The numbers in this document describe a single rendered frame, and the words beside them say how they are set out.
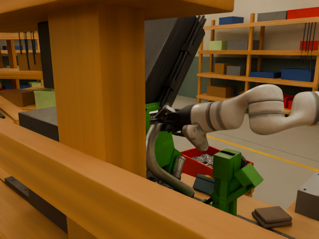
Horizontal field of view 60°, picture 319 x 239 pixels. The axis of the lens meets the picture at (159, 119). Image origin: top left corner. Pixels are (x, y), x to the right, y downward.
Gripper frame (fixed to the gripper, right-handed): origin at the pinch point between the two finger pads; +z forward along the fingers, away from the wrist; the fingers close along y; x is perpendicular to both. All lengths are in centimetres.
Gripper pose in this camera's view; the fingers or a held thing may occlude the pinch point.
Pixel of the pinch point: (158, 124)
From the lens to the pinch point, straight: 79.3
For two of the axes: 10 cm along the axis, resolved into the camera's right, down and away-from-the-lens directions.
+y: -6.0, -5.9, -5.4
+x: -3.4, 8.0, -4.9
